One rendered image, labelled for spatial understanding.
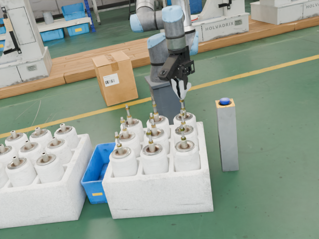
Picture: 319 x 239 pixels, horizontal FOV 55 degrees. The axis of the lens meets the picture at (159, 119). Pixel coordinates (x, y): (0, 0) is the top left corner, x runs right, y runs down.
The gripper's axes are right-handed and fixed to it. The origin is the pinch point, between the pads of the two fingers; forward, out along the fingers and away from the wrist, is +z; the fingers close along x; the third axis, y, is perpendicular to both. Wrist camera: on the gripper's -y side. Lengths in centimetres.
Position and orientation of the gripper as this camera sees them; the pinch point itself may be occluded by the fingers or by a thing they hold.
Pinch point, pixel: (180, 96)
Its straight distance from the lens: 128.0
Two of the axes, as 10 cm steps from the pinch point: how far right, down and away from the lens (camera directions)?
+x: -7.3, -2.0, 6.6
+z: 1.6, 8.8, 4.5
